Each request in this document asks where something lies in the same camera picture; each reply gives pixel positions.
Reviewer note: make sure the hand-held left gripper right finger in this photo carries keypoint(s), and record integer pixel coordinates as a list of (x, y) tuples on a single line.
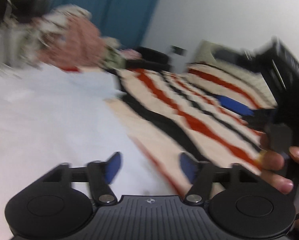
[(187, 167)]

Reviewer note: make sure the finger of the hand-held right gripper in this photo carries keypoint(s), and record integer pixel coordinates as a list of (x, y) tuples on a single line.
[(234, 105)]

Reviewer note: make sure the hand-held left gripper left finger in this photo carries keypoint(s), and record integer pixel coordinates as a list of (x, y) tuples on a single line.
[(114, 167)]

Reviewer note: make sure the white printed t-shirt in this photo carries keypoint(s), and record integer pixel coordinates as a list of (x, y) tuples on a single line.
[(52, 120)]

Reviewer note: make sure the person's right hand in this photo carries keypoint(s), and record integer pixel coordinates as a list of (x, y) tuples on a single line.
[(272, 165)]

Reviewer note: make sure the red black striped blanket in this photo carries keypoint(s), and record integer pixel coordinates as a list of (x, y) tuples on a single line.
[(189, 120)]

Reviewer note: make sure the black sofa chair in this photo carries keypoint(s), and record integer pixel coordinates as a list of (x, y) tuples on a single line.
[(152, 55)]

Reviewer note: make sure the pale green cloth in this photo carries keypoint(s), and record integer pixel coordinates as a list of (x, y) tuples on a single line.
[(114, 55)]

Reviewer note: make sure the small pink cloth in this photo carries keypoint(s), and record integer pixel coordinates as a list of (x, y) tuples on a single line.
[(133, 53)]

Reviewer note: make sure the blue curtain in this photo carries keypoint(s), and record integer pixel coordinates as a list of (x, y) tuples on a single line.
[(127, 10)]

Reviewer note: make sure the pale green patterned blanket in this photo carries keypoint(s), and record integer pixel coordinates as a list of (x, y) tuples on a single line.
[(29, 42)]

